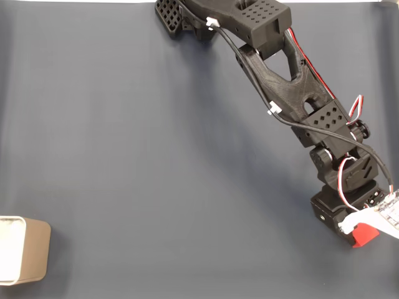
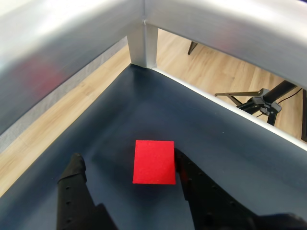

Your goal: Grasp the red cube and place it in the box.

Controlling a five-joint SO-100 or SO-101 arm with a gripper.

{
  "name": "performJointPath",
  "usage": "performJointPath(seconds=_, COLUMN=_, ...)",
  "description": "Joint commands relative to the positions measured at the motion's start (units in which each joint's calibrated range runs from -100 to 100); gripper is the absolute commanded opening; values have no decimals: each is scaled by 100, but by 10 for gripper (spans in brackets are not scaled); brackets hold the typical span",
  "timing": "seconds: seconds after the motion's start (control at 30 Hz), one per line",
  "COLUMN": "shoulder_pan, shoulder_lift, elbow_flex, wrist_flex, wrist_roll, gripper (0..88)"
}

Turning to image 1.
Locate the red cube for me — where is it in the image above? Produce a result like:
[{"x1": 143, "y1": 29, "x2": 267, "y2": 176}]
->
[{"x1": 351, "y1": 222, "x2": 380, "y2": 249}]

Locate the beige metal box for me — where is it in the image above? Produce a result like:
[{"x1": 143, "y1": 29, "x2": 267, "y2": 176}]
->
[{"x1": 0, "y1": 215, "x2": 52, "y2": 286}]

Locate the dark grey table mat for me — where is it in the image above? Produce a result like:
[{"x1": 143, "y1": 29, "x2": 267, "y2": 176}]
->
[{"x1": 0, "y1": 2, "x2": 399, "y2": 299}]

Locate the white plastic padding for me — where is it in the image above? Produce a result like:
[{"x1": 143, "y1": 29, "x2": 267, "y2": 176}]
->
[{"x1": 0, "y1": 217, "x2": 23, "y2": 281}]

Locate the white looped wire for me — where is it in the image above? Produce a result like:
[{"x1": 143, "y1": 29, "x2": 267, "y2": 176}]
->
[{"x1": 337, "y1": 156, "x2": 364, "y2": 214}]

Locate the white wrist camera board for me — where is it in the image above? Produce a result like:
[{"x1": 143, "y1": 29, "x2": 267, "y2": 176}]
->
[{"x1": 339, "y1": 186, "x2": 399, "y2": 240}]

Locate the red white black servo wire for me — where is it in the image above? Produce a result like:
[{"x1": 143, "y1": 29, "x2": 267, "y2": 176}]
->
[{"x1": 286, "y1": 27, "x2": 365, "y2": 125}]

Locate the black camera cable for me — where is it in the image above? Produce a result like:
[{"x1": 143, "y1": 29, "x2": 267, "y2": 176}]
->
[{"x1": 207, "y1": 18, "x2": 397, "y2": 196}]

